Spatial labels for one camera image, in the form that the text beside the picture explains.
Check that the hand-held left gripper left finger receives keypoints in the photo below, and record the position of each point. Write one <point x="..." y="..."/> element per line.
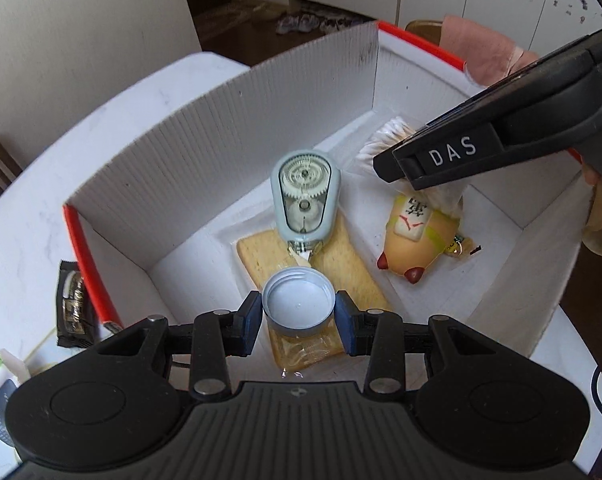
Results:
<point x="251" y="322"/>

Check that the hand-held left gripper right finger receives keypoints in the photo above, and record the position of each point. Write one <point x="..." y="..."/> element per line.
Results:
<point x="345" y="327"/>

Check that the white bottle cap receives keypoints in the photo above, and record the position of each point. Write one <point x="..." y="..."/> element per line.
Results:
<point x="298" y="305"/>

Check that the clear-wrapped biscuit packet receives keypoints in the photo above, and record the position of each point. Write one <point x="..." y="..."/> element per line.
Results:
<point x="351" y="265"/>

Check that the yellow squishy toy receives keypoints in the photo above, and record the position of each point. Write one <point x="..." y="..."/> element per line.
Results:
<point x="411" y="245"/>

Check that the pale green correction tape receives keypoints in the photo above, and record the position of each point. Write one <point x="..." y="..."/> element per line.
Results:
<point x="306" y="195"/>

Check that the small colourful candy packet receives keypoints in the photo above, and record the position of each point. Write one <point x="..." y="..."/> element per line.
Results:
<point x="458" y="247"/>

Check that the cotton swab pack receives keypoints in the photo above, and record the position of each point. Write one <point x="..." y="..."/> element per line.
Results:
<point x="381" y="142"/>

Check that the red cardboard box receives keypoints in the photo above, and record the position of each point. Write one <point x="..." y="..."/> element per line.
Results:
<point x="181" y="160"/>

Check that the black snack packet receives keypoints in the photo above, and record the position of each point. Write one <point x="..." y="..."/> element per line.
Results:
<point x="73" y="305"/>

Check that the pink cloth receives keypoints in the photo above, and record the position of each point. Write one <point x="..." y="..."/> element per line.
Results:
<point x="481" y="50"/>

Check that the white cabinet with stickers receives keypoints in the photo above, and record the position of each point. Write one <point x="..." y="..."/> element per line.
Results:
<point x="506" y="5"/>

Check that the wooden armchair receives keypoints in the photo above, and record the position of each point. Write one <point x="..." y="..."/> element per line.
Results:
<point x="423" y="30"/>

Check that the pair of grey shoes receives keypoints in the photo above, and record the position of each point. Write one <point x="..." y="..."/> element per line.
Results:
<point x="303" y="22"/>

